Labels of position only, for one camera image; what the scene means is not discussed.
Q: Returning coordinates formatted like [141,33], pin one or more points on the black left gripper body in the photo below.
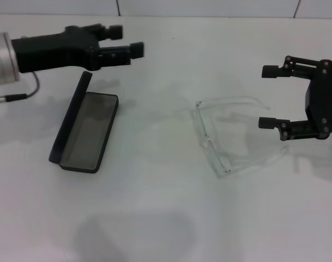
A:
[51,49]

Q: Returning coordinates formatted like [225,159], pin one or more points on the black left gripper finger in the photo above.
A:
[111,32]
[119,54]

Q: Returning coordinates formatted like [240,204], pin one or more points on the clear white glasses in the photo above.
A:
[206,136]

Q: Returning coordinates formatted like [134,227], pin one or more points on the black glasses case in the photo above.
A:
[86,131]

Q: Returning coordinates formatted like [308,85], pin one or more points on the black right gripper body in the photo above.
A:
[325,101]

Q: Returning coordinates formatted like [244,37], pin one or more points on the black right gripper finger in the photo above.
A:
[272,71]
[268,122]

